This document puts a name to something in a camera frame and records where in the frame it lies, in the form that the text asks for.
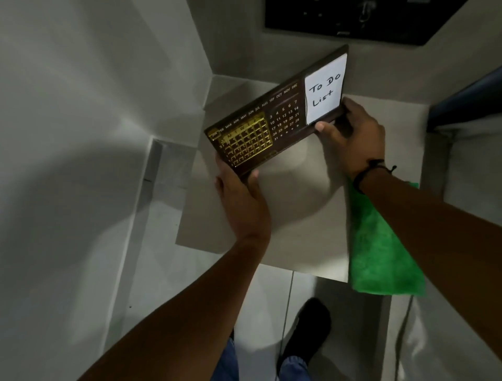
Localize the person's left hand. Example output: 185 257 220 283
214 153 272 246

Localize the person's right hand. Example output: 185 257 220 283
314 97 387 184

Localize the dark brown desk calendar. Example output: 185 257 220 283
203 43 350 178

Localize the green microfiber cloth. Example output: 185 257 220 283
346 176 427 297

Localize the person's left forearm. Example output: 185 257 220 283
77 234 272 381

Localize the person's right forearm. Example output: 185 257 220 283
361 167 502 363

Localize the person's right black sock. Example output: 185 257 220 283
276 297 333 374

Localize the person's left jeans leg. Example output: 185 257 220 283
211 337 241 381

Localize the person's jeans leg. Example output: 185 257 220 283
211 337 241 381
277 354 313 381

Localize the person's right jeans leg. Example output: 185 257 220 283
277 354 313 381

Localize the black wristband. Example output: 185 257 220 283
352 158 398 195

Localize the white handwritten note paper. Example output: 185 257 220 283
304 52 349 126

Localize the white bed sheet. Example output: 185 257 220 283
382 114 502 381

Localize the black wall panel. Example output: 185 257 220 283
264 0 470 47

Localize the thin dark cable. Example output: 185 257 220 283
394 295 415 381

